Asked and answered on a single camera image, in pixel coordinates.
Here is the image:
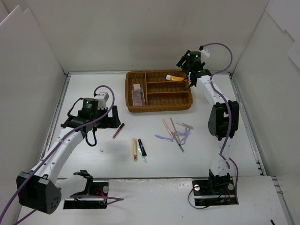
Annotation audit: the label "red lip gloss tube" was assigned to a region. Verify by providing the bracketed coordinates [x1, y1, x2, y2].
[112, 123, 125, 139]

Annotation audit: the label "orange sunscreen tube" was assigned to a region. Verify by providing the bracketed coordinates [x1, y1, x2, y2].
[165, 75, 185, 82]

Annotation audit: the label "beige concealer tube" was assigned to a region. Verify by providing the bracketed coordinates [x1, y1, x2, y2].
[132, 138, 138, 162]

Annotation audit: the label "clear mauve eyeshadow palette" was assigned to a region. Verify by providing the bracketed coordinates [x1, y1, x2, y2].
[131, 89, 145, 106]

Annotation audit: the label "pink rectangular compact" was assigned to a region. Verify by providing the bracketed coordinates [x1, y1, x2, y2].
[133, 83, 141, 90]

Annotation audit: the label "black makeup tube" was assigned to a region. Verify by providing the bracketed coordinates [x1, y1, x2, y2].
[138, 139, 147, 156]

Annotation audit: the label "pink makeup pen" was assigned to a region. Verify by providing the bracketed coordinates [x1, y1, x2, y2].
[162, 119, 173, 138]

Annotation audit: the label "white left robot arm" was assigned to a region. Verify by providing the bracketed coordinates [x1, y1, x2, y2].
[16, 92, 120, 214]

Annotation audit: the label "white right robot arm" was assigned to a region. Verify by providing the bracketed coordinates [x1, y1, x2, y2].
[176, 49, 240, 195]

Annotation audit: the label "pink white makeup pencil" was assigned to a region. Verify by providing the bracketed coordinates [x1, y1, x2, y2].
[176, 121, 194, 129]

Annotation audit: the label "grey makeup pencil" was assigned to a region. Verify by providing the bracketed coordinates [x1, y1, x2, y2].
[171, 132, 185, 153]

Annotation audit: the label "gold makeup pencil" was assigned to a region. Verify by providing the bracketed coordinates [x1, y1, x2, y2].
[170, 118, 180, 142]

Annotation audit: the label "brown wicker divided tray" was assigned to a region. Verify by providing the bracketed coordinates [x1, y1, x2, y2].
[125, 69, 193, 113]

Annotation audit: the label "mint green eyebrow razor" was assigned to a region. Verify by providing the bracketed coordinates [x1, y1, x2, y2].
[137, 144, 147, 163]

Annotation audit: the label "purple eyebrow razor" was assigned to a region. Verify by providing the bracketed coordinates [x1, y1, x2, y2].
[155, 135, 173, 142]

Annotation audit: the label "purple small scissors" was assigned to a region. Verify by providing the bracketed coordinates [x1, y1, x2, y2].
[174, 128, 190, 145]

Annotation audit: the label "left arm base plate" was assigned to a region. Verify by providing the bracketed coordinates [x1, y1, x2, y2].
[63, 181, 109, 210]

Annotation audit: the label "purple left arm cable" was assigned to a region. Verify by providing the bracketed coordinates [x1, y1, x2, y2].
[13, 85, 125, 225]

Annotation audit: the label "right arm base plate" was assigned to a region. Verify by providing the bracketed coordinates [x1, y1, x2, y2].
[188, 177, 239, 209]

